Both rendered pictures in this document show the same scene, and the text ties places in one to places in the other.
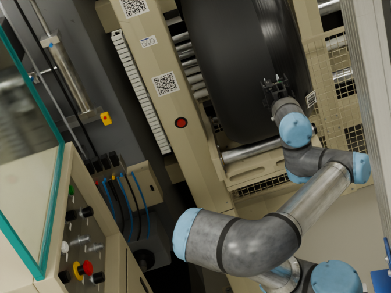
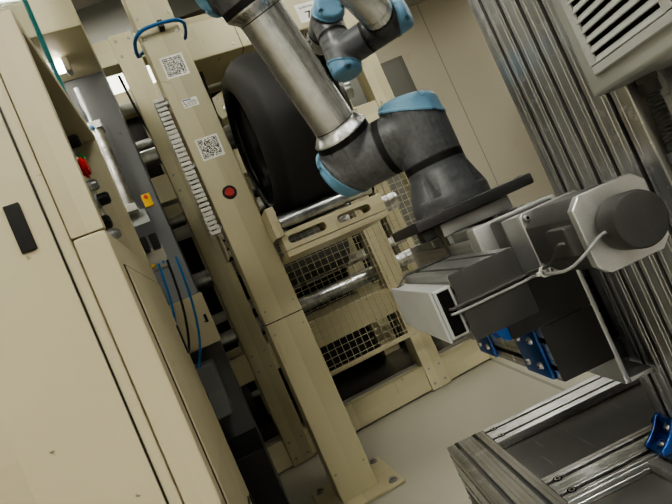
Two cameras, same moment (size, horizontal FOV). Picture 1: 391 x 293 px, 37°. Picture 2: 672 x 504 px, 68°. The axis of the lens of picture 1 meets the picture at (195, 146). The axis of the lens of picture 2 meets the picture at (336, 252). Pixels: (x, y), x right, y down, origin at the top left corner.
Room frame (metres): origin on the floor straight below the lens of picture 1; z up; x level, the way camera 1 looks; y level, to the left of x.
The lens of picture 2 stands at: (0.15, 0.37, 0.71)
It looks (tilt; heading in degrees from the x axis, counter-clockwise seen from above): 1 degrees up; 339
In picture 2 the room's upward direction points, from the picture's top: 24 degrees counter-clockwise
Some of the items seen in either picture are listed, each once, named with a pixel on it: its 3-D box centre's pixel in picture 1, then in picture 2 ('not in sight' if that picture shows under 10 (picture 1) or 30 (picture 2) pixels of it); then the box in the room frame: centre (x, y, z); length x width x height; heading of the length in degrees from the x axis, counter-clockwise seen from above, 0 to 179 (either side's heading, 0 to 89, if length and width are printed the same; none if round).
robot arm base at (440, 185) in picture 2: not in sight; (442, 182); (0.97, -0.20, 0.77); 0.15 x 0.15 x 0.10
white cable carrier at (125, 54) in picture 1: (144, 95); (188, 167); (1.78, 0.10, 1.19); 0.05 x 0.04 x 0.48; 174
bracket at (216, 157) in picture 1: (212, 139); (268, 232); (1.82, -0.07, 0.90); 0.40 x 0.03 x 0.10; 174
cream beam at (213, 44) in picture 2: not in sight; (251, 41); (2.08, -0.40, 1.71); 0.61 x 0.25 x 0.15; 84
